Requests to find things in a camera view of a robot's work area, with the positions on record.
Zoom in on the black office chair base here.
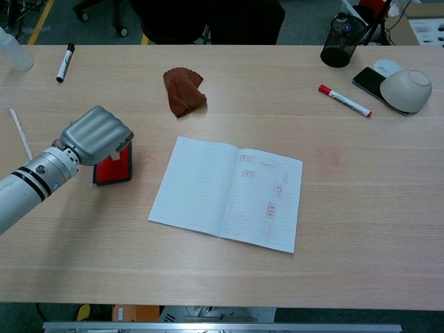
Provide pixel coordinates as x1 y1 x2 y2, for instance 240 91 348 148
73 0 131 37

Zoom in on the brown crumpled cloth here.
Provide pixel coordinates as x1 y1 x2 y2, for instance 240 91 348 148
162 67 208 119

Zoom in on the open lined white notebook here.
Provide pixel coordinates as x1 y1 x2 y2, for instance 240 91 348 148
148 135 304 254

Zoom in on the black mesh pen holder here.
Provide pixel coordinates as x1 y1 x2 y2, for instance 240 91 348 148
320 12 368 69

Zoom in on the translucent plastic bottle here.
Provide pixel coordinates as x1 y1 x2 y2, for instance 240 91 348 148
0 26 34 73

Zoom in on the beige upturned bowl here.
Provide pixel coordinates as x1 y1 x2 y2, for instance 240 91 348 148
379 69 433 114

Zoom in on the red cap whiteboard marker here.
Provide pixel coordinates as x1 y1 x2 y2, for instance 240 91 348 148
318 84 373 119

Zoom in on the cardboard box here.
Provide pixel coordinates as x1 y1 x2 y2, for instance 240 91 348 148
384 3 444 46

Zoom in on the white round lid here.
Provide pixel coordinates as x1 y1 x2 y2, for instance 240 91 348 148
373 58 403 76

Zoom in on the red ink pad clear lid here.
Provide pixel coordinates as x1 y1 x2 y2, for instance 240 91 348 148
92 140 134 187

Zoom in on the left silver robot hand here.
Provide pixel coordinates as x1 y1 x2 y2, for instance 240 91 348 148
58 105 135 167

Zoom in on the black smartphone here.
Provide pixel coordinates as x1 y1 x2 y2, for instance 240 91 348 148
352 67 410 117

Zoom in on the black cap whiteboard marker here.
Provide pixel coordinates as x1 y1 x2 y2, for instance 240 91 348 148
55 42 76 83

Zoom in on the orange box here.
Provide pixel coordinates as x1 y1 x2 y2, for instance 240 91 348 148
111 304 160 323

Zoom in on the aluminium rail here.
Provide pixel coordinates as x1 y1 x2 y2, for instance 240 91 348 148
43 321 402 333

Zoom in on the black tripod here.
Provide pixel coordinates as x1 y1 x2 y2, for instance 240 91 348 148
360 0 396 46

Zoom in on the person in black clothes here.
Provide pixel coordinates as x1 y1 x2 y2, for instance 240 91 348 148
130 0 286 45

